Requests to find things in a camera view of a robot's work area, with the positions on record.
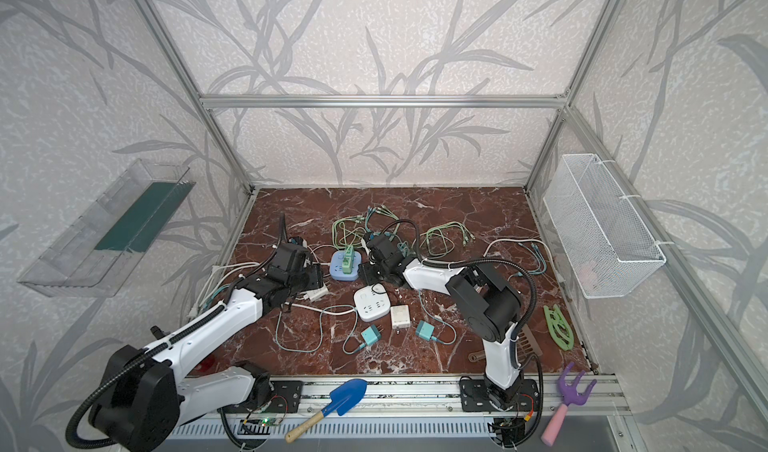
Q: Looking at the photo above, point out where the white charger plug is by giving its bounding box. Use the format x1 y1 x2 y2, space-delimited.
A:
390 305 411 332

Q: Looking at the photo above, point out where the teal charger plug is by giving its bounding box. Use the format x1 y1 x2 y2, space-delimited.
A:
416 320 436 341
361 325 381 348

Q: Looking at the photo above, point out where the white power socket cube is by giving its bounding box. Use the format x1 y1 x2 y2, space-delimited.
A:
353 284 391 323

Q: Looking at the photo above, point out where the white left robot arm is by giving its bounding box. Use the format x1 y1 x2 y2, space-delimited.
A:
65 243 322 451

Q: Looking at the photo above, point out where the white wire basket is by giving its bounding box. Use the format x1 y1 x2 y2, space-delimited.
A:
544 153 666 299

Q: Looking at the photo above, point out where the teal charging cable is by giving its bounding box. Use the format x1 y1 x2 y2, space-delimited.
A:
362 204 402 237

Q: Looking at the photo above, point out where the left white power cord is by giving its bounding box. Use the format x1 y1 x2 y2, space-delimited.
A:
188 259 265 321

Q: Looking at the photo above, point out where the green plastic toy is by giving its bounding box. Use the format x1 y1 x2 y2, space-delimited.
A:
543 304 575 351

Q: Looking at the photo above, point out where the teal cable on right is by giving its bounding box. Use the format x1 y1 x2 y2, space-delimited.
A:
515 241 548 279

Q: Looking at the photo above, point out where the purple toy rake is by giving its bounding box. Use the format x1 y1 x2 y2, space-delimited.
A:
541 362 597 447

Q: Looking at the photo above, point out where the blue power socket cube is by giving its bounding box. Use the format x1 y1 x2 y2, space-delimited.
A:
329 249 362 282

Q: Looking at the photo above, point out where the white power cord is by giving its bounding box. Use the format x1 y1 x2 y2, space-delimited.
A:
482 237 556 273
188 259 265 321

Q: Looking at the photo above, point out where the clear plastic wall bin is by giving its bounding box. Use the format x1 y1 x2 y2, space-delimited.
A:
18 159 196 298

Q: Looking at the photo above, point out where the blue toy shovel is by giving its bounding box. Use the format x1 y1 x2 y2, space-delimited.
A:
285 378 368 443

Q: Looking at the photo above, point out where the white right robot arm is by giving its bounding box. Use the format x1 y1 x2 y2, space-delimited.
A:
363 234 538 399

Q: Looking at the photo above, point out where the light green multi-head cable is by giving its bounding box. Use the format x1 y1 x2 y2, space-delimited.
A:
416 220 476 258

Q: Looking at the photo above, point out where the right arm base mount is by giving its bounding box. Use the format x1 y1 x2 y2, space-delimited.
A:
458 376 539 413

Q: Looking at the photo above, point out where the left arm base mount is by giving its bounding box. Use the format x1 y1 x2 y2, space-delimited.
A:
240 380 304 414

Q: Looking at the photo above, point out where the brown toy rake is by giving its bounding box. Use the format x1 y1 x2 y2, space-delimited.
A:
467 325 542 363

